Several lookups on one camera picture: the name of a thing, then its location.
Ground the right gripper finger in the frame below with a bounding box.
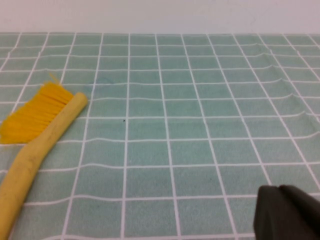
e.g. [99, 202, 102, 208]
[253, 184, 320, 240]

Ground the yellow hand brush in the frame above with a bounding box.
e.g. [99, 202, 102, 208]
[0, 72, 89, 240]

